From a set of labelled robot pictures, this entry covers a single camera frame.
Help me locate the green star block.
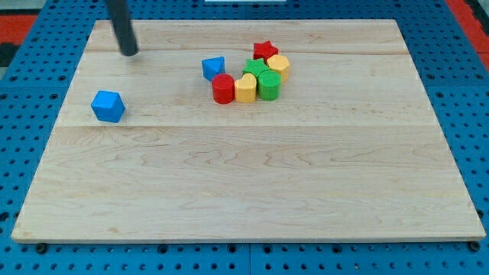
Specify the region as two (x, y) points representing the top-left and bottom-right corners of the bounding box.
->
(242, 58), (270, 78)

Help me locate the blue triangle block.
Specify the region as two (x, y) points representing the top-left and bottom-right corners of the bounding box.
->
(201, 57), (225, 82)

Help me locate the red star block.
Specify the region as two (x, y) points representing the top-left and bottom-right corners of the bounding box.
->
(253, 40), (279, 63)

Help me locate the yellow heart block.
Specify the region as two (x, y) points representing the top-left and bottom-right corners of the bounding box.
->
(235, 73), (257, 103)

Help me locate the red cylinder block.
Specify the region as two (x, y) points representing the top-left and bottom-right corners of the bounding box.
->
(211, 73), (235, 104)

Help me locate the green cylinder block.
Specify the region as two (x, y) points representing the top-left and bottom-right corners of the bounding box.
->
(257, 70), (281, 101)

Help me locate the yellow hexagon block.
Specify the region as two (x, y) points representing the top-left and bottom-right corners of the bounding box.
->
(267, 54), (290, 83)

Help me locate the light wooden board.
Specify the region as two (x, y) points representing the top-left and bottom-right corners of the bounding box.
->
(11, 19), (486, 244)

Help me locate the blue cube block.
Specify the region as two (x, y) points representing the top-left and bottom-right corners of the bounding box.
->
(91, 90), (125, 123)

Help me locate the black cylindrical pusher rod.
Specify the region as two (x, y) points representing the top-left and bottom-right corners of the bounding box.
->
(105, 0), (138, 57)

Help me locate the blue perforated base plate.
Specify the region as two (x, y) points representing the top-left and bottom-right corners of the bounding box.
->
(1, 1), (488, 274)

